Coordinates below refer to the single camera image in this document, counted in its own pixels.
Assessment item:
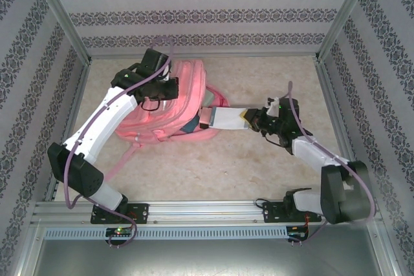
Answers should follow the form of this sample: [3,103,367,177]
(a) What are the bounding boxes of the grey notebook teal spine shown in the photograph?
[206,107,252,131]

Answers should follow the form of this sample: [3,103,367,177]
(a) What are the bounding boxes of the left controller board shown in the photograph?
[105,227,134,237]

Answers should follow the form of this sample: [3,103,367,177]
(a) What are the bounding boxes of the slotted grey cable duct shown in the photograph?
[43,226,289,240]

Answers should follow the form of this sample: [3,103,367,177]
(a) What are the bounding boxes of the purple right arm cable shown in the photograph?
[281,81,376,247]

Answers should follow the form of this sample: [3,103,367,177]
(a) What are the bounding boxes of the aluminium front rail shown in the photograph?
[32,200,379,224]

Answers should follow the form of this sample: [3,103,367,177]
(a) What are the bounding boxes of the aluminium frame post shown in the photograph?
[316,0,379,63]
[25,0,92,65]

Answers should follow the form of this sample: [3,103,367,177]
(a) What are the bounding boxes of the controller board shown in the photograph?
[289,225,311,240]
[105,227,134,237]

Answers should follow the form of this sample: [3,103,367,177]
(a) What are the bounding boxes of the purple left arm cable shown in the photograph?
[64,36,175,248]

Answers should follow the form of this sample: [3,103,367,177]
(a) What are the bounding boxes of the aluminium back rail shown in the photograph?
[89,52,320,61]

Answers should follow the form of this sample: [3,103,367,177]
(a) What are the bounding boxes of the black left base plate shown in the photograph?
[90,203,150,225]

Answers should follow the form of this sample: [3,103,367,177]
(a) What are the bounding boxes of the right controller board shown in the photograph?
[289,225,311,240]

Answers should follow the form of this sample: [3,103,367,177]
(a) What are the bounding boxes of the grey metal sheet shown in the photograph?
[32,239,394,276]

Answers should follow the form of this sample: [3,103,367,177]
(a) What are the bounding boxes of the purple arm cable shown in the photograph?
[281,81,376,247]
[64,36,175,248]

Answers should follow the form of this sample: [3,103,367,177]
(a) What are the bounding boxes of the pink backpack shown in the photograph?
[106,59,231,182]

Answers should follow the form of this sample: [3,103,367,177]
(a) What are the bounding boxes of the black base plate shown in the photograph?
[90,203,150,225]
[262,200,323,224]

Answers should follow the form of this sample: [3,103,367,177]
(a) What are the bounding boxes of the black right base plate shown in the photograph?
[262,200,323,224]

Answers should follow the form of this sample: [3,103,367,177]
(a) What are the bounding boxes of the aluminium frame bar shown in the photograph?
[371,220,404,276]
[11,220,45,276]

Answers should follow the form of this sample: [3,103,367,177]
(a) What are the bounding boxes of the aluminium side rail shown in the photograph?
[43,61,93,202]
[314,59,369,199]

